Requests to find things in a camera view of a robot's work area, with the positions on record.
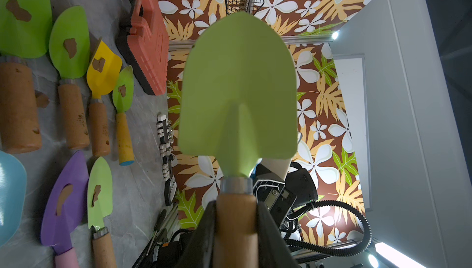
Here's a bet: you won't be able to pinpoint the green trowel yellow handle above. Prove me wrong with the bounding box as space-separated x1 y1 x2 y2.
112 65 135 166

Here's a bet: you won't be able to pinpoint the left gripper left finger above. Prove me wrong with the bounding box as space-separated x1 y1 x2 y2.
175 200 216 268

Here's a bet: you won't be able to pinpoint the green trowel wooden handle right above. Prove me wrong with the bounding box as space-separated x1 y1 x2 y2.
49 6 90 150

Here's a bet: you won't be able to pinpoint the green trowel wooden handle left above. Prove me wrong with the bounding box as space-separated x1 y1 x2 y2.
1 0 52 154

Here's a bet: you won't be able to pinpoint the purple trowel pink handle front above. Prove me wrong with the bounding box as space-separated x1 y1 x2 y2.
40 151 89 268

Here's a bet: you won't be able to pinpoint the green trowel wooden handle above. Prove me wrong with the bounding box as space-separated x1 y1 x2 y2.
49 6 90 150
1 0 52 154

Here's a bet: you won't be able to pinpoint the yellow trowel wooden handle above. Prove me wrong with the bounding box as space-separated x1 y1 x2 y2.
87 39 122 157

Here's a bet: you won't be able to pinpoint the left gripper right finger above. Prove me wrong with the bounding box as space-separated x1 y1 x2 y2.
256 202 299 268

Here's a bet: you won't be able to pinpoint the blue trowel blue handle front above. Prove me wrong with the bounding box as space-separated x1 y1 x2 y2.
0 151 27 246

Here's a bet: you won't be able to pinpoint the red plastic tool case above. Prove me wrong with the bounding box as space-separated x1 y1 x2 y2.
116 0 169 96

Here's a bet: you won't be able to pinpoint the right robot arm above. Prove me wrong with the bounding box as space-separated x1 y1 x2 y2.
250 159 372 257

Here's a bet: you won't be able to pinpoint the lime trowel wooden handle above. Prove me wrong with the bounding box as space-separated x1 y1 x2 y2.
178 11 298 268
87 157 117 268

